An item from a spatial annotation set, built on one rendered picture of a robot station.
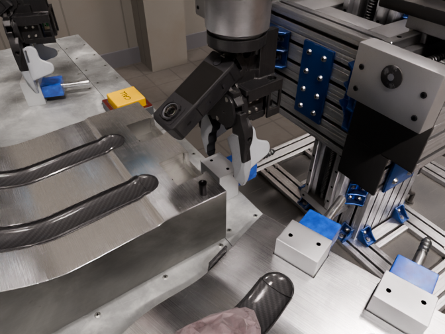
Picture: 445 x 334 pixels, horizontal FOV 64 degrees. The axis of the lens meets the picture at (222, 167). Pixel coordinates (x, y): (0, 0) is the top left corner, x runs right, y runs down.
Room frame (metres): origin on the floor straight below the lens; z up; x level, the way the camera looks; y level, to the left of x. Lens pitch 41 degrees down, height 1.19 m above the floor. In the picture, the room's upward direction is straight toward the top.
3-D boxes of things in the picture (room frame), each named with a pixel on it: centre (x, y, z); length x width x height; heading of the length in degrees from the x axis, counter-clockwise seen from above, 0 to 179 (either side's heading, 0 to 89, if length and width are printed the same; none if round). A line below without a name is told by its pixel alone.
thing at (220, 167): (0.43, -0.03, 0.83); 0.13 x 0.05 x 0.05; 127
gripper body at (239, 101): (0.42, -0.02, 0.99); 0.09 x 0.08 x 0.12; 127
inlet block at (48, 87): (0.70, 0.36, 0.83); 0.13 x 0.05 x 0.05; 105
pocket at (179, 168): (0.35, 0.05, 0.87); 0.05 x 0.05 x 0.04; 35
